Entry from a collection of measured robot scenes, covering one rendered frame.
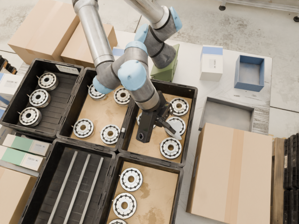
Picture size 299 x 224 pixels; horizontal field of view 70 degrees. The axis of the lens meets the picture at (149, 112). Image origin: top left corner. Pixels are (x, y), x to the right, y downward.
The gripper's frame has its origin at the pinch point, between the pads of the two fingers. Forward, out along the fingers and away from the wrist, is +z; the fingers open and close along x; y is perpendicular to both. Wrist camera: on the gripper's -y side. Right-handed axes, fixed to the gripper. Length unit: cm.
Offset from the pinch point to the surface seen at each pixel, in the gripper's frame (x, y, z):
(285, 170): -41, 47, 111
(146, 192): 4.2, -21.6, 21.1
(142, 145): 16.4, -4.4, 16.4
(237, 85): -5, 57, 36
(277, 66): -5, 150, 116
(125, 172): 14.6, -19.5, 13.8
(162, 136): 10.9, 4.7, 18.7
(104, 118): 39.4, -2.4, 7.4
